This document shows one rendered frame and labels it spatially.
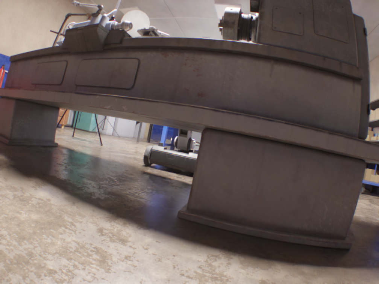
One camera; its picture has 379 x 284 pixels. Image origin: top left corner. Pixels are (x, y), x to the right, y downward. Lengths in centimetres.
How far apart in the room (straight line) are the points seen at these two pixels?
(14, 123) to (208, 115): 168
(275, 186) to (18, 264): 87
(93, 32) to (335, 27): 130
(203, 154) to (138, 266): 52
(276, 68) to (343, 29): 48
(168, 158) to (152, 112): 112
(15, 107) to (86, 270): 168
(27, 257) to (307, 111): 109
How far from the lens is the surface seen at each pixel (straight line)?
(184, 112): 78
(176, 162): 189
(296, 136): 76
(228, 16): 128
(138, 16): 542
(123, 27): 165
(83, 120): 578
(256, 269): 67
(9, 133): 204
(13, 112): 202
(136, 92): 108
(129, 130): 672
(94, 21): 174
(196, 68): 100
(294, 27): 113
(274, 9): 117
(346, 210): 100
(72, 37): 139
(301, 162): 87
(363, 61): 125
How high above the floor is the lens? 34
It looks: 1 degrees down
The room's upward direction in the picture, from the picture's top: 11 degrees clockwise
